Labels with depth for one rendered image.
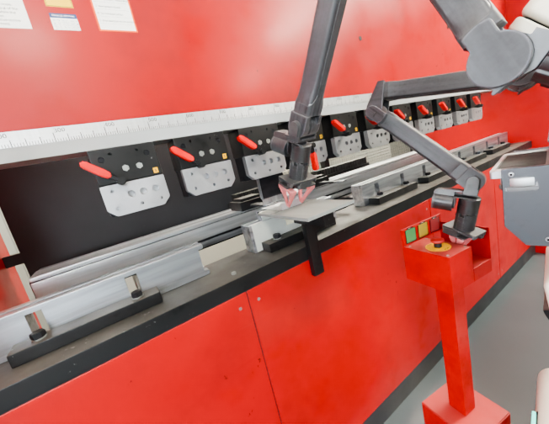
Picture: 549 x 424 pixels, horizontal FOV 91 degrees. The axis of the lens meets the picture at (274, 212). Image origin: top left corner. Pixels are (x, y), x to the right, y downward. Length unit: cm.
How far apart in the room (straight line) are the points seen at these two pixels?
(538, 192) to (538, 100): 204
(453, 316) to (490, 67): 80
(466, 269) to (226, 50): 97
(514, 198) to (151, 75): 87
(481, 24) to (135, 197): 76
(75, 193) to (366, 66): 129
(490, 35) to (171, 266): 82
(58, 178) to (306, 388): 117
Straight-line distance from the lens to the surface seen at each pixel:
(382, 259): 118
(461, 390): 133
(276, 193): 96
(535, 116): 273
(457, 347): 121
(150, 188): 78
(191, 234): 109
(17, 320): 84
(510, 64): 56
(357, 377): 124
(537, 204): 72
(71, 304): 83
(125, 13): 90
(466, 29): 60
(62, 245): 133
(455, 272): 97
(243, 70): 95
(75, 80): 82
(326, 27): 73
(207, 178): 82
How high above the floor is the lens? 117
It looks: 11 degrees down
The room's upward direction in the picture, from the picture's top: 13 degrees counter-clockwise
